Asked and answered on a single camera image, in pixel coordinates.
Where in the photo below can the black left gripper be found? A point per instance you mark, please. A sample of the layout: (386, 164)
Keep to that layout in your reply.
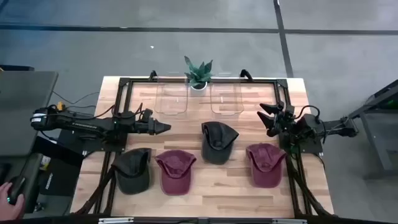
(146, 126)

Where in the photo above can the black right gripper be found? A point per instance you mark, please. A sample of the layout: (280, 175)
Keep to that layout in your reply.
(284, 123)

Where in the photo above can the clear plastic bin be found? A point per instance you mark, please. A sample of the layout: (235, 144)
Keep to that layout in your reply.
(227, 99)
(171, 99)

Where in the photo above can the maroon baseball cap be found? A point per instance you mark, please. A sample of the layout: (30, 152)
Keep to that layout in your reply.
(265, 169)
(175, 177)

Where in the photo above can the dark grey baseball cap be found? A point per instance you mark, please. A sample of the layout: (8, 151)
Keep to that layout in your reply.
(217, 146)
(132, 174)

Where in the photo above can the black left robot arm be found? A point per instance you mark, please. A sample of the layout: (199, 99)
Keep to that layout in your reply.
(87, 126)

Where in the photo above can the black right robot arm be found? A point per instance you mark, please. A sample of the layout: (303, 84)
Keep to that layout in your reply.
(314, 126)

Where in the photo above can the white plant pot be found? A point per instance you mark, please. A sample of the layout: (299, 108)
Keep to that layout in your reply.
(199, 91)

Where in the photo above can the green leafy plant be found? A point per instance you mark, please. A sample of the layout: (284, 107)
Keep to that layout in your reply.
(199, 74)

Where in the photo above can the black computer case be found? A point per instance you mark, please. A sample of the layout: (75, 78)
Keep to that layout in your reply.
(62, 177)

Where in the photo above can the grey desk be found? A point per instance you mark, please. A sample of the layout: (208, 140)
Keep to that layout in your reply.
(25, 105)

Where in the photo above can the black computer mouse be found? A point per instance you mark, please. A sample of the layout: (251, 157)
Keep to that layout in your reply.
(17, 186)

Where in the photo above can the person's hand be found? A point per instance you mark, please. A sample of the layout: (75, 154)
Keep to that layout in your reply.
(9, 211)

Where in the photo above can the black aluminium table frame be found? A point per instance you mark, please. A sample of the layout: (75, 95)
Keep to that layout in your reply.
(281, 82)

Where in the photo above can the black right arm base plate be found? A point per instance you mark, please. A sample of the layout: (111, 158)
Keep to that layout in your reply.
(314, 146)

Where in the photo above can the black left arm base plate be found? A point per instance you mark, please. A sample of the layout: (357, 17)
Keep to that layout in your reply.
(73, 140)

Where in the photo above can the silver metal bracket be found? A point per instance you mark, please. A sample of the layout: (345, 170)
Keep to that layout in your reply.
(115, 220)
(289, 221)

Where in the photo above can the dark metal cart frame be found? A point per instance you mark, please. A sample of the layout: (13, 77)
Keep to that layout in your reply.
(373, 130)

